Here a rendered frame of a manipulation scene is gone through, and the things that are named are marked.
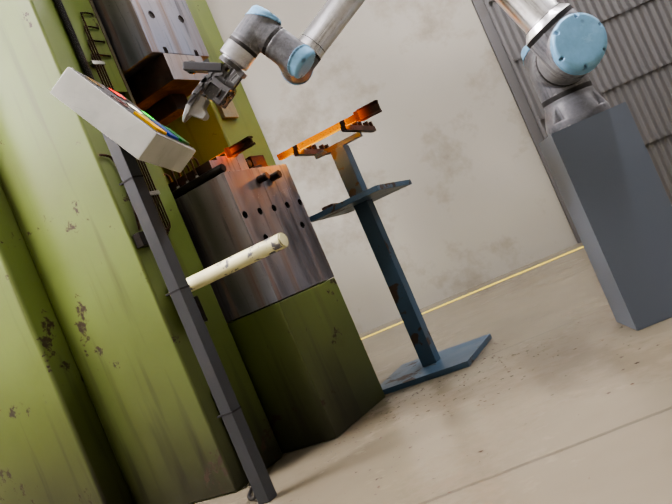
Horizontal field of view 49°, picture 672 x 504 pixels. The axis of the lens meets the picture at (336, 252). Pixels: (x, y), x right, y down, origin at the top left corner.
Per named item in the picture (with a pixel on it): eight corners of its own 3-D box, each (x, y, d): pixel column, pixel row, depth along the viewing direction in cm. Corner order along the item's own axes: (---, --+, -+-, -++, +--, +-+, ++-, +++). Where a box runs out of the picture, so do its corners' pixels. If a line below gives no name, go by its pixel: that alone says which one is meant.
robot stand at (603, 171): (685, 294, 224) (605, 114, 226) (714, 300, 202) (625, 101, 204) (616, 322, 227) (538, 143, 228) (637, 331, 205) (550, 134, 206)
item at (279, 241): (292, 246, 205) (285, 229, 205) (282, 250, 200) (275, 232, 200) (183, 297, 227) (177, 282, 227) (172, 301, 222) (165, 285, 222)
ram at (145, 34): (224, 58, 270) (181, -41, 271) (152, 51, 237) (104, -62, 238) (148, 109, 291) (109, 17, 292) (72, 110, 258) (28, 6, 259)
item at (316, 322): (386, 396, 264) (334, 276, 266) (336, 438, 231) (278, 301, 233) (269, 432, 292) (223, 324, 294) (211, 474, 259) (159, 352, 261)
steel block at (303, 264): (334, 276, 266) (286, 163, 267) (278, 301, 233) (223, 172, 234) (223, 323, 294) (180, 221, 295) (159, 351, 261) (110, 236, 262)
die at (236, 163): (251, 173, 257) (241, 151, 257) (216, 178, 240) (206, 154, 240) (169, 218, 278) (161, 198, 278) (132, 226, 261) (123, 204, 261)
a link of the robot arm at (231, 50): (225, 34, 199) (233, 44, 208) (214, 49, 199) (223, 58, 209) (251, 54, 198) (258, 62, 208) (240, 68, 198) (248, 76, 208)
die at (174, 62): (211, 80, 258) (201, 56, 258) (174, 79, 241) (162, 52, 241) (133, 132, 279) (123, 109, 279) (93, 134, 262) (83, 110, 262)
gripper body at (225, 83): (217, 106, 200) (243, 69, 199) (192, 87, 200) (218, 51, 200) (224, 111, 207) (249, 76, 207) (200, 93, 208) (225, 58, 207)
